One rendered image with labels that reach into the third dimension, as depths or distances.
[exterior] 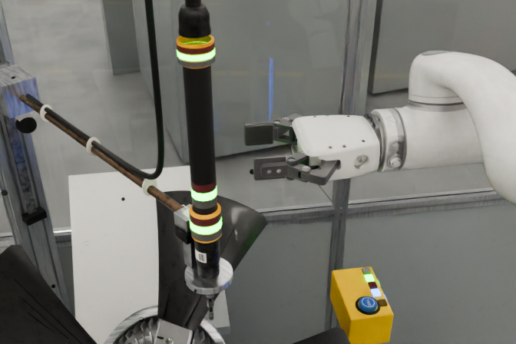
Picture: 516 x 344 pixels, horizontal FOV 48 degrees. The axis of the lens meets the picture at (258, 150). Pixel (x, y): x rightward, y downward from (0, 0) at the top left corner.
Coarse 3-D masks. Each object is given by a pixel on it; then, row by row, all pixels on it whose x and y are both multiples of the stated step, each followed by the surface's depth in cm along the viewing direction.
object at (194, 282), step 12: (180, 216) 82; (180, 228) 83; (192, 240) 82; (192, 252) 83; (192, 264) 84; (228, 264) 86; (192, 276) 84; (228, 276) 84; (192, 288) 82; (204, 288) 82; (216, 288) 82
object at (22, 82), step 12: (0, 72) 118; (12, 72) 118; (24, 72) 118; (0, 84) 113; (12, 84) 114; (24, 84) 115; (36, 84) 117; (0, 96) 115; (12, 96) 114; (36, 96) 118; (0, 108) 118; (12, 108) 115; (24, 108) 117
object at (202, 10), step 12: (192, 0) 63; (180, 12) 64; (192, 12) 63; (204, 12) 64; (180, 24) 64; (192, 24) 64; (204, 24) 64; (192, 36) 64; (204, 36) 65; (216, 240) 80; (204, 252) 80; (216, 252) 81; (204, 264) 82; (216, 264) 82; (204, 276) 83; (216, 276) 84
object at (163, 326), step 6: (162, 324) 102; (168, 324) 101; (162, 330) 101; (168, 330) 100; (174, 330) 99; (180, 330) 98; (186, 330) 97; (156, 336) 102; (162, 336) 101; (168, 336) 100; (174, 336) 99; (180, 336) 98; (186, 336) 97; (156, 342) 101; (162, 342) 100; (174, 342) 98; (180, 342) 97; (186, 342) 96
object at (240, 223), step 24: (168, 192) 106; (168, 216) 105; (240, 216) 99; (264, 216) 98; (168, 240) 104; (240, 240) 98; (168, 264) 103; (168, 288) 102; (168, 312) 101; (192, 312) 97
